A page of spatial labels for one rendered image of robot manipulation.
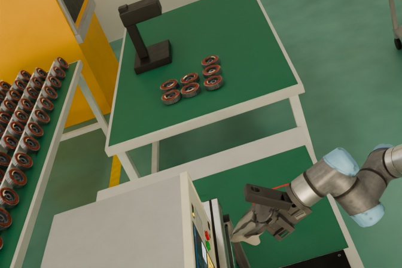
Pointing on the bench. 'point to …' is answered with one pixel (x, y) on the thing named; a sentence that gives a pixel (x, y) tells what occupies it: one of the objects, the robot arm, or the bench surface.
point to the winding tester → (133, 230)
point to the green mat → (325, 211)
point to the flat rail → (230, 246)
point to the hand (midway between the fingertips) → (233, 235)
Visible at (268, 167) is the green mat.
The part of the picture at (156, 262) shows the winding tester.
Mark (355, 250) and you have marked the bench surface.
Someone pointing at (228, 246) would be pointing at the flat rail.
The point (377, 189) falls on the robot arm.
